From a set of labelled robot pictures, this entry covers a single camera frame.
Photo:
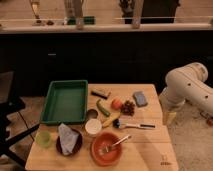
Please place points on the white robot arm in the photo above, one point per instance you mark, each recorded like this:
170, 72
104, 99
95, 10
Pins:
186, 83

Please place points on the orange tomato toy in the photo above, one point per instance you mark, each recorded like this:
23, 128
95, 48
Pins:
116, 104

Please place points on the dark grape bunch toy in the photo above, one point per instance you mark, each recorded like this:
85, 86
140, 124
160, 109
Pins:
128, 108

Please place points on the small metal tin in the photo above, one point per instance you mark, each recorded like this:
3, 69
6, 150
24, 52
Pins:
91, 114

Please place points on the yellow banana toy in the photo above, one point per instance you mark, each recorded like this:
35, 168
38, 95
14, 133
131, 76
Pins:
110, 119

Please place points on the blue grey sponge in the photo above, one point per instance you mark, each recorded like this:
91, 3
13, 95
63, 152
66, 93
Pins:
140, 99

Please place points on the white cup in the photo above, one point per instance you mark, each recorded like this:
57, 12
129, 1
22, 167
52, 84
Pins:
93, 127

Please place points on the green plastic tray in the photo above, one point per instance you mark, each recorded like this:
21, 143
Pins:
66, 102

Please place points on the orange bowl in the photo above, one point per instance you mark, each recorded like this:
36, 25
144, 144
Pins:
102, 140

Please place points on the metal fork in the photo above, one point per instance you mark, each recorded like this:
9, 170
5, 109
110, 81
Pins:
115, 144

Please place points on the grey crumpled cloth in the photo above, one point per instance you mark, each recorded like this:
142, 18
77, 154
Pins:
68, 139

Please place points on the green box on shelf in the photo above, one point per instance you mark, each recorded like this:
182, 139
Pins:
88, 20

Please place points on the dark brown plate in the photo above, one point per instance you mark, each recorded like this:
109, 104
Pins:
76, 148

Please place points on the light green cup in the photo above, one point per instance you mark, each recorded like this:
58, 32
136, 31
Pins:
43, 139

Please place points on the black chair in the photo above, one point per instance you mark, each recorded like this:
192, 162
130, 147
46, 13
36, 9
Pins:
10, 103

